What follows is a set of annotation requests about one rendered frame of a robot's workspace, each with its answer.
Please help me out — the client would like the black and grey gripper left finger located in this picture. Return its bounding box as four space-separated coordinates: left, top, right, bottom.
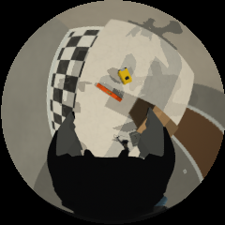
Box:
47 111 83 188

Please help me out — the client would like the orange spirit level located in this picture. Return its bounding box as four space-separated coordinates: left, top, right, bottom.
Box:
97 83 122 101

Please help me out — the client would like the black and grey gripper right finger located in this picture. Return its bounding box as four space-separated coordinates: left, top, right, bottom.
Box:
137 108 175 194

